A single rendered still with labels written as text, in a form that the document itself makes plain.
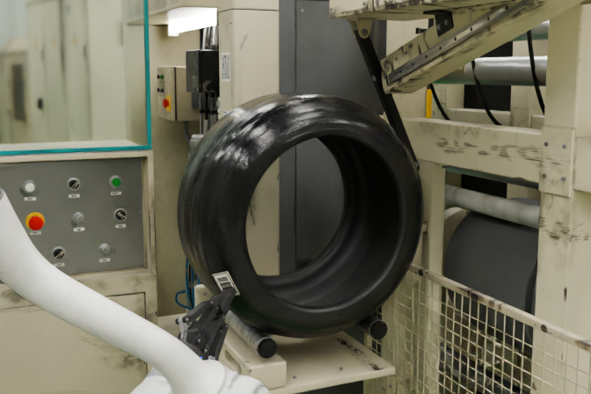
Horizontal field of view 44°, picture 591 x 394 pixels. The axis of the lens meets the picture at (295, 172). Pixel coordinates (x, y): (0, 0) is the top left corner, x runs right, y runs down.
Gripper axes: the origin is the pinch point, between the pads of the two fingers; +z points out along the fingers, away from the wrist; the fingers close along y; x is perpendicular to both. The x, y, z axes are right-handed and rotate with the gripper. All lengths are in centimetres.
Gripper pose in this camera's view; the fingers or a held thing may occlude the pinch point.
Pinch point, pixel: (223, 301)
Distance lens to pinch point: 152.8
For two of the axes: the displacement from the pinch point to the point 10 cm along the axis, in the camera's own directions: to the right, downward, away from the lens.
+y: 4.6, 8.3, 3.2
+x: 8.3, -2.7, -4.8
